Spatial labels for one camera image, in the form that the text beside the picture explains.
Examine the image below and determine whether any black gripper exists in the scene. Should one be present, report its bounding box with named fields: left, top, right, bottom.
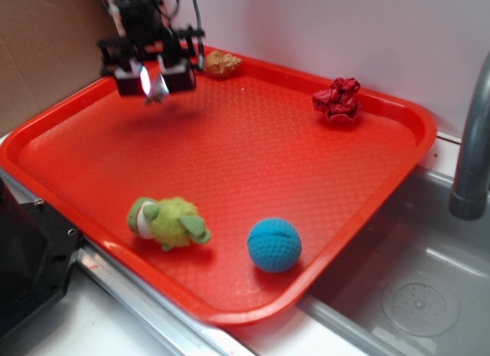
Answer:
left=97, top=26, right=204, bottom=96

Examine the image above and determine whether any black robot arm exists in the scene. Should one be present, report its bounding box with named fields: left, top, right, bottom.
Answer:
left=97, top=0, right=204, bottom=103

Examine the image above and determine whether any tan conch seashell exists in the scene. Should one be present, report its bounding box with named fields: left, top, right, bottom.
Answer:
left=204, top=50, right=242, bottom=77

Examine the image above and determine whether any red plastic tray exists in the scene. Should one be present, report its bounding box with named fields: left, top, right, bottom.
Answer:
left=1, top=57, right=436, bottom=326

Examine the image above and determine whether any green plush fish toy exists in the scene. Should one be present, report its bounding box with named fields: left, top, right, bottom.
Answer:
left=127, top=197, right=211, bottom=252

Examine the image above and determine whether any crumpled red paper ball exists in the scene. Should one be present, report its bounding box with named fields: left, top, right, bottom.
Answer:
left=312, top=77, right=361, bottom=123

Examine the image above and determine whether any blue textured ball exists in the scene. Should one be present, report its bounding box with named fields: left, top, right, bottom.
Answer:
left=247, top=217, right=302, bottom=273

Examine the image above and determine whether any steel sink basin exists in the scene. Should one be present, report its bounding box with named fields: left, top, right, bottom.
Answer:
left=299, top=168, right=489, bottom=355

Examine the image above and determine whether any grey sink faucet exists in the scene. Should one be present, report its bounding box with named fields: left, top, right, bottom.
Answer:
left=449, top=57, right=489, bottom=220

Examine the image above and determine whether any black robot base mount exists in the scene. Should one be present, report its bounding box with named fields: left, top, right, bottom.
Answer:
left=1, top=182, right=82, bottom=340

